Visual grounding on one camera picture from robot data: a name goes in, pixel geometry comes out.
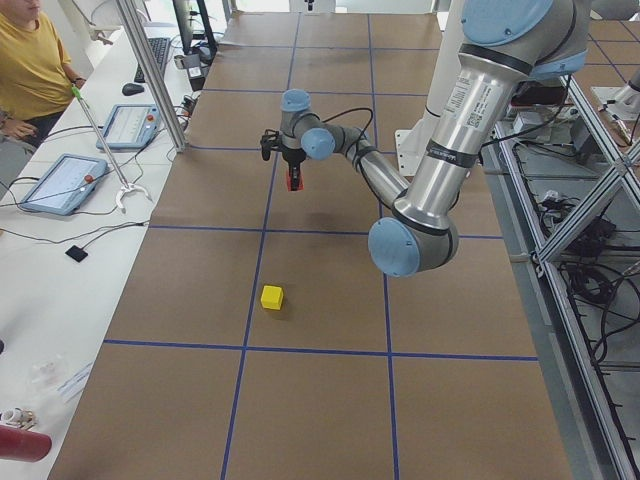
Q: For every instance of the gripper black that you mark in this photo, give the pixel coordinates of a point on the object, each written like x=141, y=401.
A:
x=292, y=158

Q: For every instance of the red block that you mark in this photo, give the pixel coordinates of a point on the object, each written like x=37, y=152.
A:
x=294, y=183

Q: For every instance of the yellow block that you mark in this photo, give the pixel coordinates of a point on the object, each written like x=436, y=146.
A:
x=272, y=297

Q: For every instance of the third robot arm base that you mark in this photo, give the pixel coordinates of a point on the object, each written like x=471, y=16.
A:
x=620, y=102

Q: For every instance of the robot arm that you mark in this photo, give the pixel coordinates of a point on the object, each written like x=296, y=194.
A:
x=503, y=44

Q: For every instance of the reacher grabber stick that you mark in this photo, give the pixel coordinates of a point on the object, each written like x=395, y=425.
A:
x=127, y=187

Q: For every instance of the far teach pendant tablet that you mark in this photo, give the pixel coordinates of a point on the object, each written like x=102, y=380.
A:
x=131, y=126

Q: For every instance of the teach pendant tablet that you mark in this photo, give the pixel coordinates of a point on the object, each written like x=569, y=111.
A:
x=131, y=126
x=65, y=186

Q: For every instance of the black keyboard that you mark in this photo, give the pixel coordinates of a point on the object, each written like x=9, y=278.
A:
x=160, y=48

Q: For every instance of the black computer mouse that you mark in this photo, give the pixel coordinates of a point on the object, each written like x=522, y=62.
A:
x=130, y=89

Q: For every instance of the near teach pendant tablet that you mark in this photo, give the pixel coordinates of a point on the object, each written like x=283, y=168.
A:
x=65, y=186

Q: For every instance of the small black square pad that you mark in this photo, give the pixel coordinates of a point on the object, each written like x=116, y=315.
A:
x=76, y=253

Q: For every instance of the person in yellow shirt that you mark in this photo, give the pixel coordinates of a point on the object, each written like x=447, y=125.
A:
x=37, y=77

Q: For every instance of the red cylinder bottle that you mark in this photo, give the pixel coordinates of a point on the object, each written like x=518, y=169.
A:
x=23, y=445

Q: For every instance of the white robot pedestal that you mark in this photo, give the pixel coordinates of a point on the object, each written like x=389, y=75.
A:
x=411, y=144

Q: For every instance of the aluminium frame post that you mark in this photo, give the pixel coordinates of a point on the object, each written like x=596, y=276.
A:
x=138, y=40

